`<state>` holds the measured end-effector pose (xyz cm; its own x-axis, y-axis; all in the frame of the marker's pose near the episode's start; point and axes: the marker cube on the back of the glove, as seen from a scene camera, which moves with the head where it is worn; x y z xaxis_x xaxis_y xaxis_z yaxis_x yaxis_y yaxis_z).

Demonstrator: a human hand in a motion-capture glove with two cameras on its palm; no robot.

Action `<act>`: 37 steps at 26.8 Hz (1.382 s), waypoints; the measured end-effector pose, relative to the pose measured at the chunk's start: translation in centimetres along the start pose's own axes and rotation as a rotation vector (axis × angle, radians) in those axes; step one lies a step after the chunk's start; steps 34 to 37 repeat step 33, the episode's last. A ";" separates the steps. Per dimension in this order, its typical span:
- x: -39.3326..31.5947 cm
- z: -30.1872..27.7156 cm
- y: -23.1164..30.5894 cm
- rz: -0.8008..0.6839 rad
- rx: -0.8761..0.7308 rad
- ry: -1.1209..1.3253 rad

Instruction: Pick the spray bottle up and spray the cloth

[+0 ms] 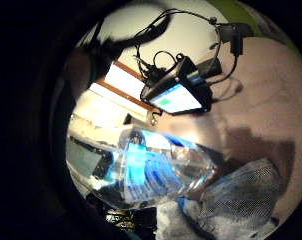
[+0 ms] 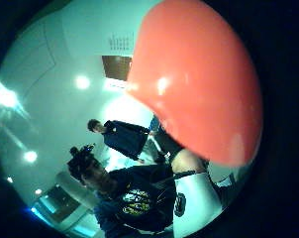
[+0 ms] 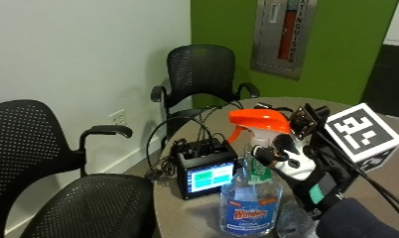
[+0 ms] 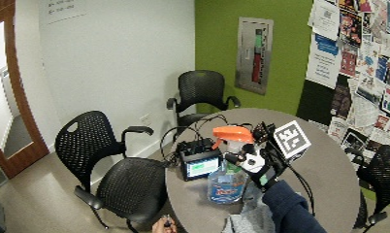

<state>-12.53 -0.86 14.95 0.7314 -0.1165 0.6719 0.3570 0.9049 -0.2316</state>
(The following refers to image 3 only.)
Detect white cube with black markers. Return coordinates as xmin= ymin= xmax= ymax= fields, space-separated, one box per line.
xmin=324 ymin=102 xmax=399 ymax=173

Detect small palm camera board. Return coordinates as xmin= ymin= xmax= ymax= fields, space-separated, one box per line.
xmin=288 ymin=105 xmax=322 ymax=141

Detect metal fire extinguisher cabinet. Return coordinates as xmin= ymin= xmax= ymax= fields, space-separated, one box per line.
xmin=250 ymin=0 xmax=320 ymax=80

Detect spray bottle with orange trigger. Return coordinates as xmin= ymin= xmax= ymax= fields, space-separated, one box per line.
xmin=219 ymin=108 xmax=295 ymax=238

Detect white wall outlet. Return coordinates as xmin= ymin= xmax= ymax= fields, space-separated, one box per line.
xmin=108 ymin=108 xmax=128 ymax=126

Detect black cable loop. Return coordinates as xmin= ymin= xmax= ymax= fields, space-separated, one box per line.
xmin=144 ymin=115 xmax=218 ymax=181

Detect red fire extinguisher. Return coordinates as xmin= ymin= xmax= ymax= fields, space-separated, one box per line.
xmin=276 ymin=0 xmax=302 ymax=61

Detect black glove cable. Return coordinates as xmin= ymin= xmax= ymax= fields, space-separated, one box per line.
xmin=315 ymin=129 xmax=399 ymax=230

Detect black device with lit screen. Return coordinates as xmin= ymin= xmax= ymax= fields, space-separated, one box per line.
xmin=176 ymin=138 xmax=239 ymax=201

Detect black mesh office chair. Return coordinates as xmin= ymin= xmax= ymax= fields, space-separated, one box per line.
xmin=149 ymin=44 xmax=262 ymax=151
xmin=19 ymin=174 xmax=157 ymax=238
xmin=0 ymin=99 xmax=135 ymax=238

